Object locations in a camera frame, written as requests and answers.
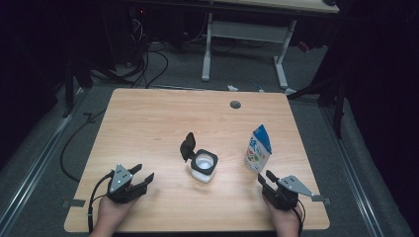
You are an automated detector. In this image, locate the clear jar with black lid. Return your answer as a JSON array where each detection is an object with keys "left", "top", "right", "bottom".
[{"left": 179, "top": 131, "right": 219, "bottom": 184}]

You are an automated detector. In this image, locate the white-framed desk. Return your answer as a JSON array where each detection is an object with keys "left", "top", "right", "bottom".
[{"left": 201, "top": 0, "right": 340, "bottom": 90}]

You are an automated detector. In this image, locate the hand-held gripper cable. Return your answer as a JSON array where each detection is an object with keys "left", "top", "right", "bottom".
[
  {"left": 293, "top": 201, "right": 306, "bottom": 237},
  {"left": 87, "top": 171, "right": 115, "bottom": 235}
]

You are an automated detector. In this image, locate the black floor cable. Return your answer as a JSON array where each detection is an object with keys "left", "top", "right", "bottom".
[{"left": 59, "top": 108, "right": 108, "bottom": 183}]

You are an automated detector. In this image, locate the grey tape piece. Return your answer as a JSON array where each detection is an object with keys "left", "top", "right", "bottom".
[
  {"left": 310, "top": 195, "right": 331, "bottom": 205},
  {"left": 62, "top": 198, "right": 86, "bottom": 209}
]

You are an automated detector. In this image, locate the bundle of black cables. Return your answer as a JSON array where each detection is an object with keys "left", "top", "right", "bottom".
[{"left": 88, "top": 16, "right": 170, "bottom": 89}]

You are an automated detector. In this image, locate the metal floor rail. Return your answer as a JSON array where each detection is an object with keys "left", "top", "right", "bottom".
[
  {"left": 0, "top": 87, "right": 90, "bottom": 231},
  {"left": 320, "top": 107, "right": 384, "bottom": 237}
]

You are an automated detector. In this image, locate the black stand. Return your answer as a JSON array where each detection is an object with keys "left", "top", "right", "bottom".
[
  {"left": 286, "top": 75, "right": 347, "bottom": 139},
  {"left": 62, "top": 58, "right": 76, "bottom": 119}
]

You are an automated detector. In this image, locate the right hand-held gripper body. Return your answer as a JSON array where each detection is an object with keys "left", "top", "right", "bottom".
[{"left": 262, "top": 175, "right": 314, "bottom": 212}]

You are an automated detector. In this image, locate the white and blue pouch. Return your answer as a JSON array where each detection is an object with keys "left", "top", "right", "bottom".
[{"left": 244, "top": 123, "right": 273, "bottom": 174}]

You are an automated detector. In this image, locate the person's right hand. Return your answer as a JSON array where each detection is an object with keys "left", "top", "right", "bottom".
[{"left": 263, "top": 198, "right": 302, "bottom": 237}]

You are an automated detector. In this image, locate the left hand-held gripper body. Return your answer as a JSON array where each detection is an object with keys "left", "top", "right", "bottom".
[{"left": 106, "top": 163, "right": 149, "bottom": 204}]

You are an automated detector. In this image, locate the person's left hand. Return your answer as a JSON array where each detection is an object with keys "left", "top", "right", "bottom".
[{"left": 89, "top": 197, "right": 139, "bottom": 237}]

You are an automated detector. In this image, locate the right hand-held gripper cable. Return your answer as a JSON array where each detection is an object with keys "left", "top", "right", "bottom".
[{"left": 293, "top": 201, "right": 306, "bottom": 237}]

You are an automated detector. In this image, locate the left hand-held gripper cable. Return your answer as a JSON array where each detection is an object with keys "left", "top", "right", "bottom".
[{"left": 87, "top": 171, "right": 115, "bottom": 235}]

